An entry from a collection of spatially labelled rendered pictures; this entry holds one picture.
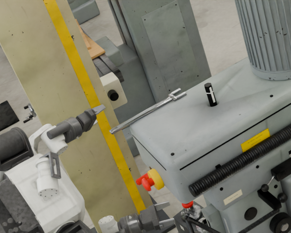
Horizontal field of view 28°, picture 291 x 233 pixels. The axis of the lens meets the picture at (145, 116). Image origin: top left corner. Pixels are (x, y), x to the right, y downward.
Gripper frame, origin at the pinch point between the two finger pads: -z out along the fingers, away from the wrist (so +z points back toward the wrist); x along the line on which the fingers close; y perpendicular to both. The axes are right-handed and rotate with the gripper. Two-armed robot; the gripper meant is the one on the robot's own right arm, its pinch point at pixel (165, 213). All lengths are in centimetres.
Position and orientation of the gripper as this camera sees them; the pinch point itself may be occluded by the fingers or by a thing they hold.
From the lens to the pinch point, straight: 236.4
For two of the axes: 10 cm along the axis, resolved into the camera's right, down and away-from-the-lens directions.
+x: 1.6, 5.2, -8.4
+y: -3.0, -7.8, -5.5
